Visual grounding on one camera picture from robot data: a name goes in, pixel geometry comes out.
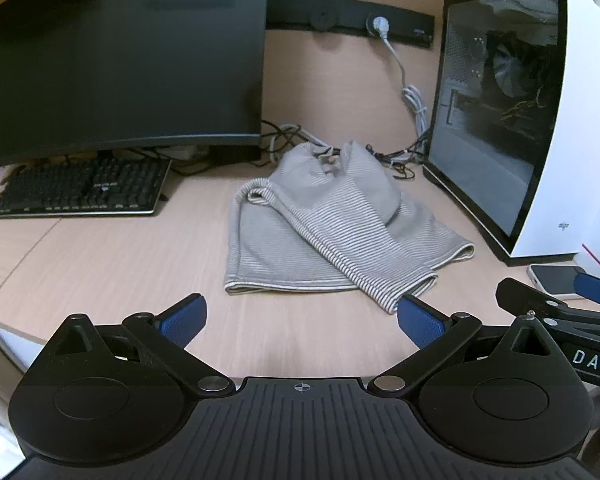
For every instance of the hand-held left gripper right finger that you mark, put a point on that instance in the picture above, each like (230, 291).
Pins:
(420, 322)

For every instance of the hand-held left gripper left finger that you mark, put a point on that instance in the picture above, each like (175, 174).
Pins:
(182, 317)

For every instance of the grey striped shorts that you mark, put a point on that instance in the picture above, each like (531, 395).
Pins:
(280, 240)

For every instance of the white phone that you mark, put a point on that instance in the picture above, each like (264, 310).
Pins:
(550, 280)

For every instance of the white computer case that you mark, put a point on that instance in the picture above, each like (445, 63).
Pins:
(580, 160)

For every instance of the black keyboard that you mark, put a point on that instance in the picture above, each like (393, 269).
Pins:
(80, 185)

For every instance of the pink plush toy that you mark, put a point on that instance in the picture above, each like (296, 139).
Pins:
(0, 177)

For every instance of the black curved monitor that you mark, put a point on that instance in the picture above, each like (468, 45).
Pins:
(120, 60)

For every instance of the black wall socket rail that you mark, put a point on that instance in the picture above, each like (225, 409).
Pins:
(290, 12)

